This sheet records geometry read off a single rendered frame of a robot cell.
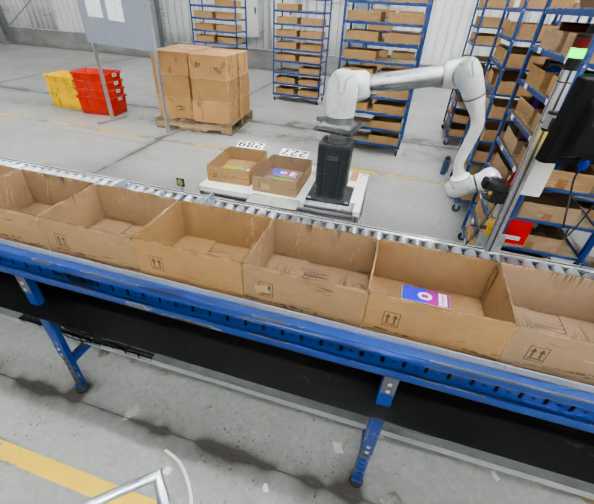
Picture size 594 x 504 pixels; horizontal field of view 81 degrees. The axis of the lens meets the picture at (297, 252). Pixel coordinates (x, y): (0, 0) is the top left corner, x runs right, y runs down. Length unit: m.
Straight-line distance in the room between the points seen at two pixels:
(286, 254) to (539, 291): 0.88
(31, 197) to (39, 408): 1.04
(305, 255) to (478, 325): 0.64
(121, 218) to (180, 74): 4.32
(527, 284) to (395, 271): 0.42
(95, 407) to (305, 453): 1.07
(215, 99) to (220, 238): 4.32
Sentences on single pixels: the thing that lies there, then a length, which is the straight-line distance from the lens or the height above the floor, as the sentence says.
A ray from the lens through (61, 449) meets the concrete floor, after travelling 2.12.
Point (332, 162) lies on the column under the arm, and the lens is 2.02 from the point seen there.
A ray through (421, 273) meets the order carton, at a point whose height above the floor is 0.94.
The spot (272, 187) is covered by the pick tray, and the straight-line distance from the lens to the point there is 2.13.
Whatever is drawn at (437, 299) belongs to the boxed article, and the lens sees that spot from 1.30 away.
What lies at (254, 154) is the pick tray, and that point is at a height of 0.81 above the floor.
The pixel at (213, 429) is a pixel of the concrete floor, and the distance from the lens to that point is 1.95.
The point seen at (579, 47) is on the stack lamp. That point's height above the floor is 1.62.
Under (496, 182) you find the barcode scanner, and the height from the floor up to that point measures 1.08.
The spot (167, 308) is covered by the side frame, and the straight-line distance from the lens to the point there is 1.34.
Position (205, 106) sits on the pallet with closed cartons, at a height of 0.37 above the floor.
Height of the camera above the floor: 1.71
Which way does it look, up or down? 36 degrees down
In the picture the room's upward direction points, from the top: 3 degrees clockwise
